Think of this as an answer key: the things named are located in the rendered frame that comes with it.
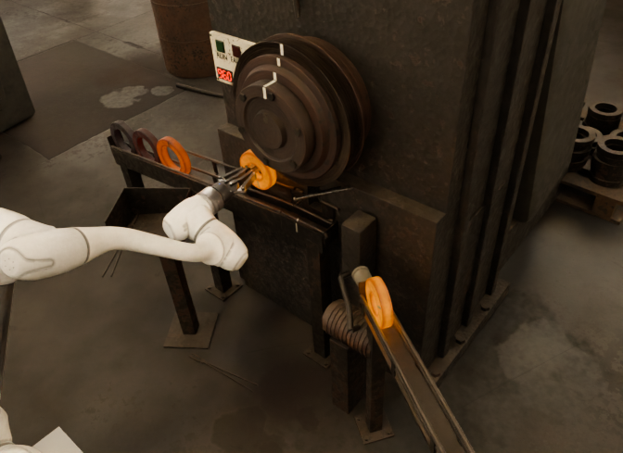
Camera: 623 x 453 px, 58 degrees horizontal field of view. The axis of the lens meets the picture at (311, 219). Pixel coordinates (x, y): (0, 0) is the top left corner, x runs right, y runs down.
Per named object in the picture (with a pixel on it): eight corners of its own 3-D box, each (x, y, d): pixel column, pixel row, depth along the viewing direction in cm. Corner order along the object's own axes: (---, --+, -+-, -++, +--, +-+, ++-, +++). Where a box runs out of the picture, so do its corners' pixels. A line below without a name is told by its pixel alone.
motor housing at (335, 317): (343, 380, 228) (341, 289, 193) (389, 409, 216) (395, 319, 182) (324, 402, 220) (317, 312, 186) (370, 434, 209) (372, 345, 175)
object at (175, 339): (164, 311, 261) (123, 187, 215) (220, 313, 258) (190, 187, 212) (151, 346, 245) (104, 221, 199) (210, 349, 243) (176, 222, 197)
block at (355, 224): (359, 258, 201) (359, 207, 186) (377, 268, 197) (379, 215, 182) (340, 276, 195) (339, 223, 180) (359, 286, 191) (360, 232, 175)
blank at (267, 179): (241, 144, 202) (234, 148, 200) (272, 153, 192) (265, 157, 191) (251, 180, 211) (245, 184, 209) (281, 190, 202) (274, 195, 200)
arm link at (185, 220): (191, 206, 191) (219, 229, 188) (156, 232, 183) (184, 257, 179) (192, 186, 182) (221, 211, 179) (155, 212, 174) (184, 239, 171)
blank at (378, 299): (381, 320, 174) (371, 322, 174) (372, 271, 173) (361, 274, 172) (398, 333, 159) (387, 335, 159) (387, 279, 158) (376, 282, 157)
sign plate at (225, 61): (221, 78, 206) (212, 30, 195) (273, 96, 193) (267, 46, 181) (216, 80, 205) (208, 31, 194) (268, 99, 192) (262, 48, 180)
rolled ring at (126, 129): (125, 125, 247) (132, 121, 249) (104, 119, 259) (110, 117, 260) (140, 162, 257) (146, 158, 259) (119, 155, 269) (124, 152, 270)
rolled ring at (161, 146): (150, 144, 241) (156, 140, 243) (171, 181, 246) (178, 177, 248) (169, 134, 227) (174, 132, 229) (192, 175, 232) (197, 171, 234)
